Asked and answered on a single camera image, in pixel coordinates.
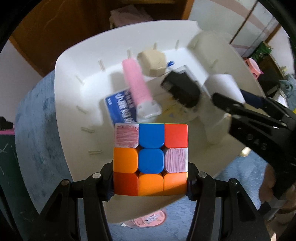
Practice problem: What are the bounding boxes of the colourful rubik's cube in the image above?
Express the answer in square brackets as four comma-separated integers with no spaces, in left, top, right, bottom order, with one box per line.
[113,123,189,196]

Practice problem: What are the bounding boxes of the black charger case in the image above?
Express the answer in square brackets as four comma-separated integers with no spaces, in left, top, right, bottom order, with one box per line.
[161,71,201,108]

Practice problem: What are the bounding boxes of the pink correction tape dispenser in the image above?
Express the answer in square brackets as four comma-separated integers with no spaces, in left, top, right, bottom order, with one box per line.
[120,209,167,229]

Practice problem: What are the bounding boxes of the white compact camera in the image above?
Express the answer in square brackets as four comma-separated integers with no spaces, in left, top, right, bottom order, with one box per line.
[168,65,204,92]

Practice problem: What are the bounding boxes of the blue dental floss box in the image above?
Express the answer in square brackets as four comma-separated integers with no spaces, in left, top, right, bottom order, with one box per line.
[104,89,137,125]

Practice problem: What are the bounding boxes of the pink hair roller clip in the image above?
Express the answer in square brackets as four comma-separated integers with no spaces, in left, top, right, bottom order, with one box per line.
[122,58,162,123]

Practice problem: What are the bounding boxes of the beige geometric box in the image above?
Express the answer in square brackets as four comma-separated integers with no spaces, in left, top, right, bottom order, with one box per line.
[137,49,167,77]

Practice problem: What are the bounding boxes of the gold round compact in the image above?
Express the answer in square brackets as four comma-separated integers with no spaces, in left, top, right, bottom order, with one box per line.
[239,147,251,157]

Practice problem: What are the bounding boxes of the person's right hand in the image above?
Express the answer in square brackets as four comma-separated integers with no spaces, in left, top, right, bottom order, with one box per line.
[259,164,295,227]

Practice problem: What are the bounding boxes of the pink plastic stool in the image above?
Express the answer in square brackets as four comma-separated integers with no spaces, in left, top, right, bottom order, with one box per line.
[245,58,263,79]

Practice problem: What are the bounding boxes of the blue star blanket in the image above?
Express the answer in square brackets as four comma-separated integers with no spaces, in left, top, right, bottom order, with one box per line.
[280,75,296,98]

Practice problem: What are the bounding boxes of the green bag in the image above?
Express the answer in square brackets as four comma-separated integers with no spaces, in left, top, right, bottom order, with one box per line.
[249,41,273,62]

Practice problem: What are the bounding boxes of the blue plush table cloth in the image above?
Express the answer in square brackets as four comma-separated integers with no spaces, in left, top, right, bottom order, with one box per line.
[15,72,266,240]

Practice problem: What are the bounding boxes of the white plastic storage bin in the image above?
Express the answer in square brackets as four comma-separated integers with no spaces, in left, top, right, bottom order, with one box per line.
[55,20,264,223]

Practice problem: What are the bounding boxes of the folded pink cloth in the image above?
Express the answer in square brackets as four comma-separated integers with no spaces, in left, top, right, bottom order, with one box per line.
[109,4,153,29]

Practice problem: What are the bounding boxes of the green chalkboard pink frame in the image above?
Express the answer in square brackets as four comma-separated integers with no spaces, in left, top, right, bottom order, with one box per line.
[1,135,28,240]

